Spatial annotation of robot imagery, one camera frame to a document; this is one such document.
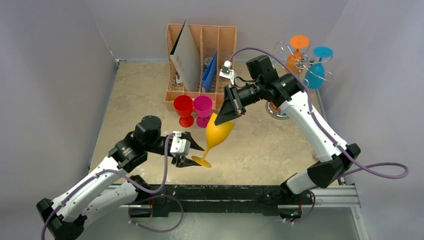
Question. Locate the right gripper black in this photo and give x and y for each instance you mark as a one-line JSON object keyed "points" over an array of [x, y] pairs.
{"points": [[233, 100]]}

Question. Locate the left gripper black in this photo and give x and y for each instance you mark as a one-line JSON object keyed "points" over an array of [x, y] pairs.
{"points": [[182, 161]]}

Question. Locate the pink wine glass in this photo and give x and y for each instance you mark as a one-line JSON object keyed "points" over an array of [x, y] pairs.
{"points": [[203, 108]]}

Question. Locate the yellow wine glass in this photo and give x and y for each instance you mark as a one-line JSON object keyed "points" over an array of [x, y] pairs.
{"points": [[214, 136]]}

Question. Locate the red wine glass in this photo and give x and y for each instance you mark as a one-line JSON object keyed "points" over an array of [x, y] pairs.
{"points": [[183, 106]]}

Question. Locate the chrome wine glass rack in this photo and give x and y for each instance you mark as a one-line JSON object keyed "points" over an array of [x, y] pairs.
{"points": [[300, 63]]}

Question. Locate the blue wine glass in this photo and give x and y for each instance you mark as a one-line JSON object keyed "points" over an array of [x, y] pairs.
{"points": [[316, 74]]}

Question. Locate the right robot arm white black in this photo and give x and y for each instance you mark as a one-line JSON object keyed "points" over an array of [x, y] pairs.
{"points": [[290, 96]]}

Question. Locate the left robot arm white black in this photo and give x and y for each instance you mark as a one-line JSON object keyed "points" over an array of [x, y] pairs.
{"points": [[108, 185]]}

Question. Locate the orange wine glass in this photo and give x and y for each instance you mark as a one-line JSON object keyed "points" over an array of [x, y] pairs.
{"points": [[297, 42]]}

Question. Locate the blue folder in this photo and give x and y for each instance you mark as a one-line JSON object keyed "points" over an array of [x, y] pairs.
{"points": [[209, 75]]}

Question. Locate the tape roll in organizer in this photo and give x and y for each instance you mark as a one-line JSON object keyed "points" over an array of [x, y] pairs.
{"points": [[207, 61]]}

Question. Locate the peach plastic desk organizer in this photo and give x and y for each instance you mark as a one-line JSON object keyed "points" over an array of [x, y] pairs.
{"points": [[215, 44]]}

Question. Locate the grey white folder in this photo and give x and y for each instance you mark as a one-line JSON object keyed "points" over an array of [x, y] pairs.
{"points": [[186, 59]]}

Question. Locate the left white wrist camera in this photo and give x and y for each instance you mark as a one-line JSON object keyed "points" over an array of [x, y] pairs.
{"points": [[179, 145]]}

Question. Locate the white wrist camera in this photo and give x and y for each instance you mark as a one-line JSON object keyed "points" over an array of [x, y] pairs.
{"points": [[179, 145], [227, 72]]}

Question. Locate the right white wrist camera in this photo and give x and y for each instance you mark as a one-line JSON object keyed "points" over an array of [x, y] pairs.
{"points": [[227, 72]]}

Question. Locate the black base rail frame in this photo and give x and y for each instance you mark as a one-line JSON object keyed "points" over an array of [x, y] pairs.
{"points": [[267, 200]]}

